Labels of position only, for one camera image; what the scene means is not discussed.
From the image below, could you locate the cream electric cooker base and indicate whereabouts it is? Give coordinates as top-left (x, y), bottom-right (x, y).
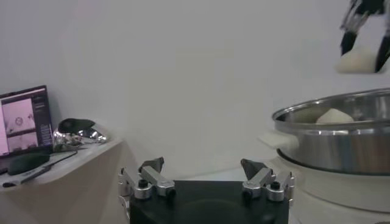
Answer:
top-left (257, 130), bottom-right (390, 224)

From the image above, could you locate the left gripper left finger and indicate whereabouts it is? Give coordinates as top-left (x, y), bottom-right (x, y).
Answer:
top-left (118, 156), bottom-right (177, 201)

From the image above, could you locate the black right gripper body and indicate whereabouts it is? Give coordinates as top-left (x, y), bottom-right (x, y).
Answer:
top-left (358, 0), bottom-right (388, 15)

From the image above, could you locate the black laptop dark screen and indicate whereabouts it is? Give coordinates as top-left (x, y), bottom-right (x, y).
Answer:
top-left (0, 85), bottom-right (54, 174)

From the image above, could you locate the grey usb hub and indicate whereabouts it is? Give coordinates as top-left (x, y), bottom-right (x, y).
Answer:
top-left (1, 166), bottom-right (52, 188)

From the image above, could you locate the white steamed baozi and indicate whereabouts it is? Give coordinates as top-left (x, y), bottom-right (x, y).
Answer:
top-left (316, 108), bottom-right (355, 124)
top-left (335, 45), bottom-right (386, 74)

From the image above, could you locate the thin black hub cable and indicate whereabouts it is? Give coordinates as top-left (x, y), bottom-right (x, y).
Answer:
top-left (45, 149), bottom-right (89, 168)

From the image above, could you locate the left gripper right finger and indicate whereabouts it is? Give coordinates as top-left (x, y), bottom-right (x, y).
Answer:
top-left (239, 158), bottom-right (296, 203)

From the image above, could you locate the black computer mouse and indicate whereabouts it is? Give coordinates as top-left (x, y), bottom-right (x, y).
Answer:
top-left (7, 152), bottom-right (51, 177)

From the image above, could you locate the white side table with mouse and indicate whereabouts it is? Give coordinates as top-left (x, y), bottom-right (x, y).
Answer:
top-left (0, 138), bottom-right (129, 224)

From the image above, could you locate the perforated steel steamer basket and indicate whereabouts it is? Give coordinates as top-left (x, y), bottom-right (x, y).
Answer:
top-left (272, 88), bottom-right (390, 176)

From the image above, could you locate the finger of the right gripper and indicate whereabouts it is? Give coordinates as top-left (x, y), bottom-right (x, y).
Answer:
top-left (374, 16), bottom-right (390, 73)
top-left (339, 0), bottom-right (371, 57)

